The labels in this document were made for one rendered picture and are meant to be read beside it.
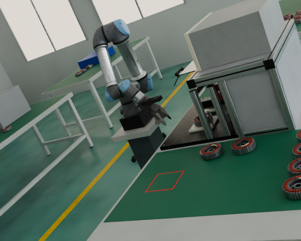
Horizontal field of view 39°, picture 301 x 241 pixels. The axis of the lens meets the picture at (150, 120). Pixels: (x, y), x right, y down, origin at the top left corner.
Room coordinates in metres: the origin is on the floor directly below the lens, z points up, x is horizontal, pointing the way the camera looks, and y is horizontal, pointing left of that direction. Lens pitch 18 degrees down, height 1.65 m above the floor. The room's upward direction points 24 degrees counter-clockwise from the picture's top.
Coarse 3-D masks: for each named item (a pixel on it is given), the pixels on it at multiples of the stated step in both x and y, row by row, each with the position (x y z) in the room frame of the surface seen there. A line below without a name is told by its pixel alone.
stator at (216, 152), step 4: (208, 144) 1.95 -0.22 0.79; (212, 144) 1.93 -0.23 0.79; (216, 144) 1.92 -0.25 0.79; (220, 144) 1.90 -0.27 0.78; (204, 148) 1.94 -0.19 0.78; (208, 148) 1.94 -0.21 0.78; (212, 148) 1.92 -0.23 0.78; (216, 148) 1.87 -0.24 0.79; (220, 148) 1.87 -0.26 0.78; (200, 152) 1.92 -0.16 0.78; (204, 152) 1.89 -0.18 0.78; (208, 152) 1.87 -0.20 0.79; (212, 152) 1.86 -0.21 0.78; (216, 152) 1.86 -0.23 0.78; (220, 152) 1.86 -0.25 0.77; (204, 156) 1.87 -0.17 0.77; (208, 156) 1.86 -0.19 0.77; (212, 156) 1.85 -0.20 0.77; (216, 156) 1.85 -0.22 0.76
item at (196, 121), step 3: (207, 114) 2.28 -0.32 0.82; (210, 114) 2.26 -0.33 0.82; (195, 117) 2.31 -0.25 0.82; (198, 117) 2.30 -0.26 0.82; (207, 117) 2.24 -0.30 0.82; (195, 120) 2.26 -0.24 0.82; (198, 120) 2.24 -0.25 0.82; (210, 120) 2.23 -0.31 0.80; (195, 123) 2.25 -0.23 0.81; (198, 123) 2.23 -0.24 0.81; (201, 123) 2.22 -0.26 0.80; (198, 126) 2.24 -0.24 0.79; (201, 126) 2.23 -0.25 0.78
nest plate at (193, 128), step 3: (213, 117) 2.29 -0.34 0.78; (216, 117) 2.27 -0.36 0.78; (213, 120) 2.24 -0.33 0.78; (216, 120) 2.24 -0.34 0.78; (210, 123) 2.22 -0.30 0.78; (213, 123) 2.20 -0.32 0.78; (192, 126) 2.30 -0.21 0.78; (195, 126) 2.27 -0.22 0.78; (192, 129) 2.25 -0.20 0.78; (195, 129) 2.23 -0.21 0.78; (198, 129) 2.22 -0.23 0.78; (201, 129) 2.21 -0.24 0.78; (189, 132) 2.25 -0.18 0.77
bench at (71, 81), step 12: (132, 48) 6.55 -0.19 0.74; (120, 60) 6.19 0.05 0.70; (84, 72) 6.22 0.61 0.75; (96, 72) 5.77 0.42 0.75; (156, 72) 7.04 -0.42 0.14; (60, 84) 6.09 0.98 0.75; (72, 84) 5.67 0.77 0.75; (84, 84) 5.54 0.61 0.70; (48, 96) 5.97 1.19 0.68; (96, 96) 5.53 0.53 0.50; (60, 120) 5.98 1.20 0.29; (84, 120) 5.75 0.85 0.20; (108, 120) 5.54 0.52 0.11
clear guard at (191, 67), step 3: (192, 63) 2.56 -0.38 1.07; (186, 66) 2.54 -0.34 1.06; (189, 66) 2.51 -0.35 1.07; (192, 66) 2.48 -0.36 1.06; (195, 66) 2.44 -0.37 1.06; (186, 69) 2.47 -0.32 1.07; (189, 69) 2.44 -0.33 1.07; (192, 69) 2.41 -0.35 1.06; (195, 69) 2.38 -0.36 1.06; (183, 72) 2.43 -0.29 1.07; (186, 72) 2.40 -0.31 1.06; (189, 72) 2.38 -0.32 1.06; (180, 75) 2.42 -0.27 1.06; (183, 75) 2.57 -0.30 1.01; (177, 78) 2.43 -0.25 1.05; (180, 78) 2.51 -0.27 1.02; (177, 81) 2.47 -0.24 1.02; (174, 84) 2.45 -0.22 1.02
